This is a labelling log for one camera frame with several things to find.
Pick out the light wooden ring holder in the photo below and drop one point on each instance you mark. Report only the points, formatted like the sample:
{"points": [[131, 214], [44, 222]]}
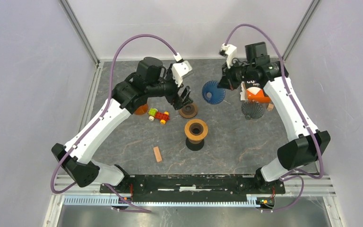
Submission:
{"points": [[196, 130]]}

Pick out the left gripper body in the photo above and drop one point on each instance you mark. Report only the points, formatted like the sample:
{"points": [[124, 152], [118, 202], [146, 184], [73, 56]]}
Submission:
{"points": [[172, 96]]}

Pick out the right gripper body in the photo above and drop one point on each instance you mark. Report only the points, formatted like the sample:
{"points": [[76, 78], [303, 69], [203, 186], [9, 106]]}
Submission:
{"points": [[234, 75]]}

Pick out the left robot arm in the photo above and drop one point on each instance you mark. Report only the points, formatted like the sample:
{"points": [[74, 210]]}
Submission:
{"points": [[151, 79]]}

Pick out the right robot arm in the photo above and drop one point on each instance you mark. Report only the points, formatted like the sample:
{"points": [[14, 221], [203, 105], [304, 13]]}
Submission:
{"points": [[306, 143]]}

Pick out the orange black coffee filter box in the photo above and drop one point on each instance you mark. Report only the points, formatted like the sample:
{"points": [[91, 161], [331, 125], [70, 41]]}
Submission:
{"points": [[251, 91]]}

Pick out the orange glass carafe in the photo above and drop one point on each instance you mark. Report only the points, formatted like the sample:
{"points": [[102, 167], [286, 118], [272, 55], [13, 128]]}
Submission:
{"points": [[143, 109]]}

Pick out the colourful toy brick car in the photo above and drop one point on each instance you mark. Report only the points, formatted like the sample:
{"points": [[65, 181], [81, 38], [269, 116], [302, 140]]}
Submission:
{"points": [[155, 114]]}

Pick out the small wooden block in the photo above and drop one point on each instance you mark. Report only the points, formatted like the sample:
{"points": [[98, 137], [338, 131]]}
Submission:
{"points": [[157, 154]]}

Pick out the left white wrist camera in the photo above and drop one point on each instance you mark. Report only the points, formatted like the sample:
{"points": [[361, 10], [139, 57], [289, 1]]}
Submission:
{"points": [[180, 69]]}

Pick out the blue ribbed plastic dripper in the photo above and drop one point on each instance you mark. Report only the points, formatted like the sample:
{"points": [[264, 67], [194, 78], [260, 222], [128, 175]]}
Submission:
{"points": [[212, 94]]}

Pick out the clear smoky ribbed dripper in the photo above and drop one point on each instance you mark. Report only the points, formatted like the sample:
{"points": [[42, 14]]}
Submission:
{"points": [[252, 110]]}

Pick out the small wooden cube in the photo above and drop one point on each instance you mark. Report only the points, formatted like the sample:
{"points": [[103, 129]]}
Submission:
{"points": [[270, 107]]}

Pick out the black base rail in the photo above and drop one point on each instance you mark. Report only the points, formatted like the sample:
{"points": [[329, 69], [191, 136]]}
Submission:
{"points": [[195, 188]]}

